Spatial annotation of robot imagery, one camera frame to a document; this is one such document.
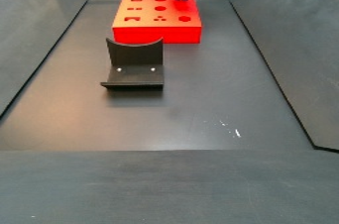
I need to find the red shape-sorting block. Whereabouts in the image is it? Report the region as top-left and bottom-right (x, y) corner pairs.
(110, 0), (202, 44)

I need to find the black curved holder bracket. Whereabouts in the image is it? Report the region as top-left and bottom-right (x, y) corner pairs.
(100, 39), (164, 89)

